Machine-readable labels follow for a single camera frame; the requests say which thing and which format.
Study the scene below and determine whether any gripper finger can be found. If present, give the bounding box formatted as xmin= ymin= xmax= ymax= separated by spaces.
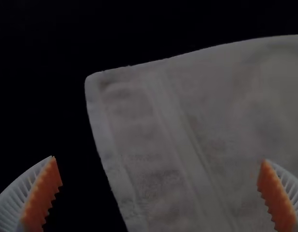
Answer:
xmin=0 ymin=156 xmax=63 ymax=232
xmin=256 ymin=159 xmax=298 ymax=232

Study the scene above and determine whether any pale towel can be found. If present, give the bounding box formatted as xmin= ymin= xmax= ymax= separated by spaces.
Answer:
xmin=85 ymin=34 xmax=298 ymax=232

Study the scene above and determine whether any black mat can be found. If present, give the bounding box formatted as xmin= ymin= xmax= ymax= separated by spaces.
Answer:
xmin=0 ymin=0 xmax=298 ymax=232

